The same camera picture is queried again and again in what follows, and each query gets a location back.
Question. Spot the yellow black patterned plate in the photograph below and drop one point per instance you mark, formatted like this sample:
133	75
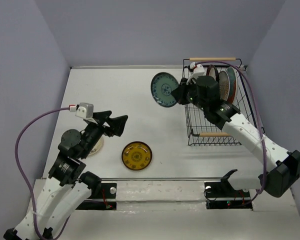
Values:
136	156

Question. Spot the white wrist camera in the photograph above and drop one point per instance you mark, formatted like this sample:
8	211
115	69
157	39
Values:
82	110
195	70

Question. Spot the red teal floral plate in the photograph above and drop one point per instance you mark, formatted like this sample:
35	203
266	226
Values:
233	84

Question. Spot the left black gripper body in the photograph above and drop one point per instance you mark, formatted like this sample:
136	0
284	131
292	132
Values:
94	131

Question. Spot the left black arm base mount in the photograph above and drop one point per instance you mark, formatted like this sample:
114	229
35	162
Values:
103	200

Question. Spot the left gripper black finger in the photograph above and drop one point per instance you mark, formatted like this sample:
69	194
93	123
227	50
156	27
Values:
102	117
117	125

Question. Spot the white plate orange sunburst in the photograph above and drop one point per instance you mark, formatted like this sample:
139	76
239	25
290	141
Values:
224	85

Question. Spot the black wire dish rack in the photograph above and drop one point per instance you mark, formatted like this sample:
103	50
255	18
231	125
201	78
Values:
200	131

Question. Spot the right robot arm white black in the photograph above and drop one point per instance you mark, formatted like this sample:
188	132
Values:
281	168

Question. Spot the cream translucent plate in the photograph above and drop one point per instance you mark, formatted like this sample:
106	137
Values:
97	147

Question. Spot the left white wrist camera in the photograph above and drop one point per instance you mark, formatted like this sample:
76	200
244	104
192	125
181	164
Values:
82	110

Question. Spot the blue white floral small plate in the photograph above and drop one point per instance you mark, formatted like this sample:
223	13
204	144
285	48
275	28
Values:
161	88

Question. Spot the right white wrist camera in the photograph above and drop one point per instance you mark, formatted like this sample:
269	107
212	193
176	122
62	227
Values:
195	70

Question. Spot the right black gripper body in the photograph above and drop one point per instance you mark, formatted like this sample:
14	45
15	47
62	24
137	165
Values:
190	91

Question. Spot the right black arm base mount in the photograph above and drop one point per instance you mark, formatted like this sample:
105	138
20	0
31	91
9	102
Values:
221	196

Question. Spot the dark red rimmed beige plate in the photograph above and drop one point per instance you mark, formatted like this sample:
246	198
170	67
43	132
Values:
212	71

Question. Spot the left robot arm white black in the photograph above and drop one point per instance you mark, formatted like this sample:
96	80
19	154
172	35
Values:
67	185

